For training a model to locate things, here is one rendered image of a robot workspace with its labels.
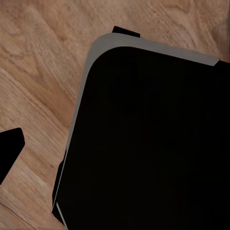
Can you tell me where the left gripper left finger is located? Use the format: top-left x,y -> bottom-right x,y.
0,127 -> 25,185

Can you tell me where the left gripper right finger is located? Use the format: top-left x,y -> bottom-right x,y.
215,127 -> 230,166

